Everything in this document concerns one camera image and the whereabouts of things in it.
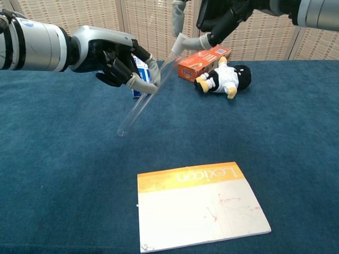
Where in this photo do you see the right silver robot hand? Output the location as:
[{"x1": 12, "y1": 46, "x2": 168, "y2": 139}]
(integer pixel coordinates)
[{"x1": 171, "y1": 0, "x2": 296, "y2": 51}]

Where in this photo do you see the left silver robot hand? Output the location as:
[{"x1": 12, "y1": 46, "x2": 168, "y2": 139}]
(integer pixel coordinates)
[{"x1": 66, "y1": 25, "x2": 162, "y2": 94}]

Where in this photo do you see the small white cap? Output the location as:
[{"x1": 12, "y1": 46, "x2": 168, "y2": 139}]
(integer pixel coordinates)
[{"x1": 171, "y1": 33, "x2": 188, "y2": 56}]

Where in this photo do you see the clear glass test tube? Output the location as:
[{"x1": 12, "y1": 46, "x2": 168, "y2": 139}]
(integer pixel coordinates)
[{"x1": 117, "y1": 50, "x2": 181, "y2": 138}]

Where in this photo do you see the blue white toothpaste box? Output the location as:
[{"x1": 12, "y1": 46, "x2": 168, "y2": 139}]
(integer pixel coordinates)
[{"x1": 131, "y1": 55, "x2": 153, "y2": 98}]

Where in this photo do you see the orange cardboard box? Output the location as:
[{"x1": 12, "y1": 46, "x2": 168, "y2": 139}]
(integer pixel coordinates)
[{"x1": 177, "y1": 45, "x2": 231, "y2": 83}]

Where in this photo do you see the woven bamboo folding screen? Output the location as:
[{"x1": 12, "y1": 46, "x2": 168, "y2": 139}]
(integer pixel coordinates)
[{"x1": 0, "y1": 0, "x2": 339, "y2": 64}]

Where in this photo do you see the black white plush doll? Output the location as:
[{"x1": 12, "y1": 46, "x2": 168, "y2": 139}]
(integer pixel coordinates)
[{"x1": 193, "y1": 57, "x2": 252, "y2": 100}]

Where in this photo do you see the dark blue table cloth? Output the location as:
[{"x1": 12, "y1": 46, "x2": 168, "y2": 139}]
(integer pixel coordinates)
[{"x1": 0, "y1": 60, "x2": 339, "y2": 254}]

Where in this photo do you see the orange white notepad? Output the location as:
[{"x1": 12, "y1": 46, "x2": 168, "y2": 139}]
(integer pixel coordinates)
[{"x1": 137, "y1": 161, "x2": 272, "y2": 254}]

